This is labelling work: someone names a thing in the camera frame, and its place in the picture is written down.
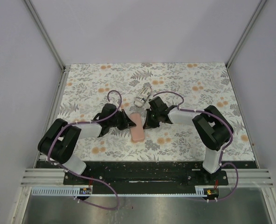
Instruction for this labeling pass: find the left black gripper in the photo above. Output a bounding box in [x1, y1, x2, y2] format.
[109, 109, 136, 131]

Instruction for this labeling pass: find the pink glasses case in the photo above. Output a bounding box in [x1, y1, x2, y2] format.
[130, 113, 145, 143]

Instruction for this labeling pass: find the flag print glasses case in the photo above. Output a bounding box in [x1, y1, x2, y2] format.
[134, 85, 152, 107]

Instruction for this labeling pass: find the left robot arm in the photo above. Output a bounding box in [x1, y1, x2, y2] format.
[38, 109, 136, 184]

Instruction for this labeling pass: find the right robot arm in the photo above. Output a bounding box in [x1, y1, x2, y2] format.
[143, 105, 234, 185]

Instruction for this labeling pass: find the floral table mat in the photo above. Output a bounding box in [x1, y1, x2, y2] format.
[57, 63, 255, 161]

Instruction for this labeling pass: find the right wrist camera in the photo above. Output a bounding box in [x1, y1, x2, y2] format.
[148, 96, 168, 113]

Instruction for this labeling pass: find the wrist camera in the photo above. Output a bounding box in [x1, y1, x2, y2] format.
[93, 103, 118, 125]
[148, 96, 168, 113]

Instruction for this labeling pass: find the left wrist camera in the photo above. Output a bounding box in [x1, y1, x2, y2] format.
[93, 103, 118, 125]

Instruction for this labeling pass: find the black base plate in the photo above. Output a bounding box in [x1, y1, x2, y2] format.
[35, 160, 229, 196]

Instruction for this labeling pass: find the white slotted cable duct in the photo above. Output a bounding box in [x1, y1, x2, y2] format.
[31, 186, 219, 197]

